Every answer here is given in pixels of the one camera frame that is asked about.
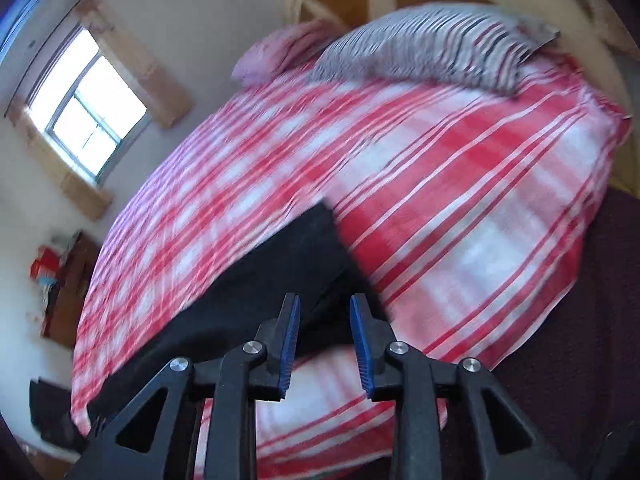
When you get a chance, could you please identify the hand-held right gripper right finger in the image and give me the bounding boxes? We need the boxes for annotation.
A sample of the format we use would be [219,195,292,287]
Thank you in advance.
[349,294,581,480]

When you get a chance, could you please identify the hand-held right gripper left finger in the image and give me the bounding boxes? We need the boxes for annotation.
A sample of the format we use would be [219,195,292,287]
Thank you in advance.
[65,292,302,480]

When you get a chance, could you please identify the black pants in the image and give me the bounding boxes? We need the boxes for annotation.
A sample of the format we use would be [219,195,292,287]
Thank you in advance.
[82,200,391,441]

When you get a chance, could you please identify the red plaid bed sheet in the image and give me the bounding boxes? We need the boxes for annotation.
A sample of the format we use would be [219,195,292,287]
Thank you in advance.
[70,55,633,478]

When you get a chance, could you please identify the dark maroon cloth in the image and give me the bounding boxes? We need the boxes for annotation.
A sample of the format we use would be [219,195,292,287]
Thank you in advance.
[440,185,640,480]

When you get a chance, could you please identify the wooden dresser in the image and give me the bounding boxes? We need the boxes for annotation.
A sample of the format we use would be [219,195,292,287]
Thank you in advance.
[40,230,103,351]

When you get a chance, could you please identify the black bag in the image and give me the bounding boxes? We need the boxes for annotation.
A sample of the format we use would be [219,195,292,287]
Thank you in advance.
[29,379,91,453]

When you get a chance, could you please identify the red bag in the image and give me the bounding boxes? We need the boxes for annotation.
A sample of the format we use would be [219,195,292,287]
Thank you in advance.
[30,245,66,281]

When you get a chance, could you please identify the beige curtain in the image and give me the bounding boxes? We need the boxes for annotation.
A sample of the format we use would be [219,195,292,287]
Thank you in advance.
[75,0,193,128]
[7,97,113,221]

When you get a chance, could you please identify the pink folded quilt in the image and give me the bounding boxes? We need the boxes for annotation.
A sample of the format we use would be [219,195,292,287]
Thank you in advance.
[231,19,346,83]

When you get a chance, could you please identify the striped pillow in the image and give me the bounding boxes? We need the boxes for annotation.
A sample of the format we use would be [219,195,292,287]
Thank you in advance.
[307,4,561,96]

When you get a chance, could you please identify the window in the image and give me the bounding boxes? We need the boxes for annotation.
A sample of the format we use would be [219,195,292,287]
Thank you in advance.
[27,25,151,181]

